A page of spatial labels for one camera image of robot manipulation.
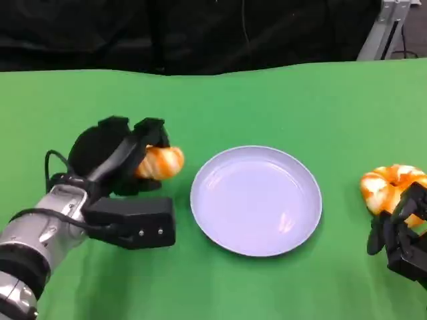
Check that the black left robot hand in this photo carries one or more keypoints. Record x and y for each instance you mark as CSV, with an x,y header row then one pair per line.
x,y
93,150

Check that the orange white toy bread roll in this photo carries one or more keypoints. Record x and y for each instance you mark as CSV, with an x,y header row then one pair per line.
x,y
163,163
378,186

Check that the lilac plate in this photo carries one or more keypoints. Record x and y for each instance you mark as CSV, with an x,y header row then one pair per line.
x,y
253,200

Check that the black curtain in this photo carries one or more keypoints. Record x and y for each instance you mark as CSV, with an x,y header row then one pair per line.
x,y
166,33

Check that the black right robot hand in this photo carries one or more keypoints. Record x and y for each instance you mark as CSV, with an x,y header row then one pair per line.
x,y
408,240

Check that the green table cloth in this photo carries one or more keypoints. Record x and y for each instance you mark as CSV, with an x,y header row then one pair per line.
x,y
267,106

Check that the grey aluminium frame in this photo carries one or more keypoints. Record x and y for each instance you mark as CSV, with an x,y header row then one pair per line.
x,y
377,36

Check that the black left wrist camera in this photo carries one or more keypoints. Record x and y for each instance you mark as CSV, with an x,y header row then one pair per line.
x,y
140,216

